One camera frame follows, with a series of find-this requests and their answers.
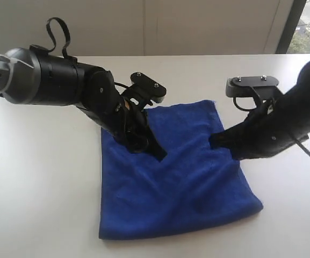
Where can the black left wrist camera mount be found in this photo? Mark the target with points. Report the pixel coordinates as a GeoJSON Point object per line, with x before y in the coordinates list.
{"type": "Point", "coordinates": [144, 90]}

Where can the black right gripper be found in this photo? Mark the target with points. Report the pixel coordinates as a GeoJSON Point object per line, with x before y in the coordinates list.
{"type": "Point", "coordinates": [277, 131]}

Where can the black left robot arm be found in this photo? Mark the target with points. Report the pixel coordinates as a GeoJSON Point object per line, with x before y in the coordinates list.
{"type": "Point", "coordinates": [33, 77]}

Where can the black window frame post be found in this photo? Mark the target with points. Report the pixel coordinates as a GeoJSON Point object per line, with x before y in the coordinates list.
{"type": "Point", "coordinates": [290, 26]}

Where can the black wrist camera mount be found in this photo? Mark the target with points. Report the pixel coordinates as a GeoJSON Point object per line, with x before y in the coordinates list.
{"type": "Point", "coordinates": [259, 88]}
{"type": "Point", "coordinates": [144, 90]}

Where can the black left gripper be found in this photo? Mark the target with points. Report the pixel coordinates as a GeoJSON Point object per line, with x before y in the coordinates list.
{"type": "Point", "coordinates": [103, 103]}

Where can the blue towel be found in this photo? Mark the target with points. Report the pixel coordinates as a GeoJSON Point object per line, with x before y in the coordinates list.
{"type": "Point", "coordinates": [193, 188]}

